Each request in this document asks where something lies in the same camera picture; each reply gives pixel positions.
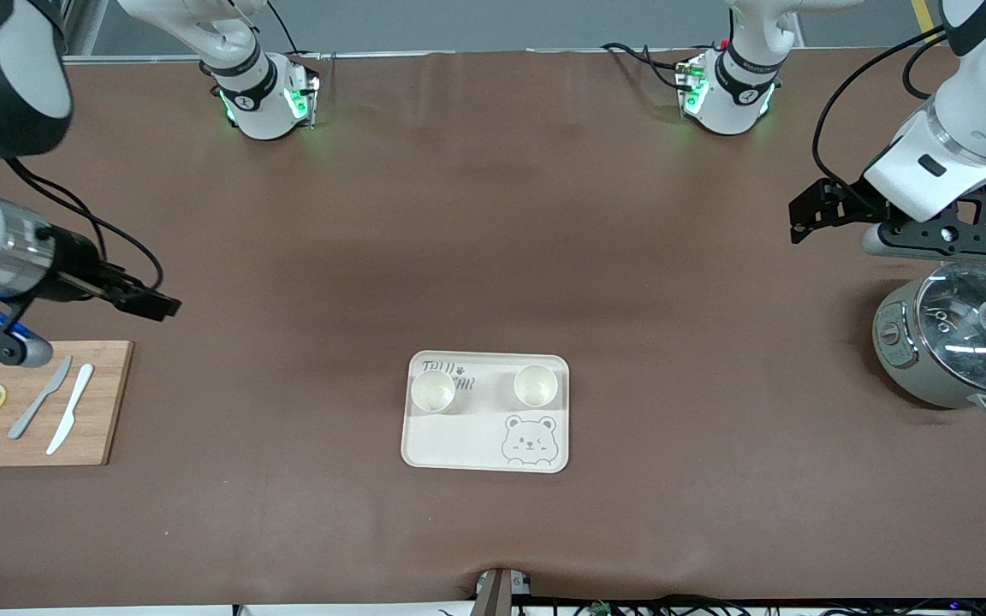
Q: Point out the grey cooking pot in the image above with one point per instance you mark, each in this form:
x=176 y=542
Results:
x=908 y=368

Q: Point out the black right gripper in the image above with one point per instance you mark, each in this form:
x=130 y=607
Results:
x=75 y=267

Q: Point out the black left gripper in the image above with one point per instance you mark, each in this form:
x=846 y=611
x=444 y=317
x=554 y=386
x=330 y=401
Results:
x=844 y=202

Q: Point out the cream tray with bear print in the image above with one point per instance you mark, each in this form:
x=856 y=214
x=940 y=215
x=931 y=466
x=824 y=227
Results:
x=476 y=441

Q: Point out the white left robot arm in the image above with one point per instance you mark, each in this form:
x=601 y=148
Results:
x=981 y=111

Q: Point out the wooden table edge post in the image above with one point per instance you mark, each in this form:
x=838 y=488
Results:
x=497 y=595

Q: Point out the wooden cutting board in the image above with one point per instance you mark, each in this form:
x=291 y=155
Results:
x=112 y=402

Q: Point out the grey plastic knife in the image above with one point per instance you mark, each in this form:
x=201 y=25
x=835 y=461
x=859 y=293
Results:
x=39 y=400

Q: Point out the white plastic knife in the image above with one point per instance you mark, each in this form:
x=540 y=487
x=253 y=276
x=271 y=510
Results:
x=72 y=406

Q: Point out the white plastic cup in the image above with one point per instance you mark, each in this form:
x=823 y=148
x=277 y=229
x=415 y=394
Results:
x=433 y=392
x=536 y=387

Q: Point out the glass pot lid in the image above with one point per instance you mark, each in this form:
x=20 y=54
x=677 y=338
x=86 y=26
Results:
x=964 y=342

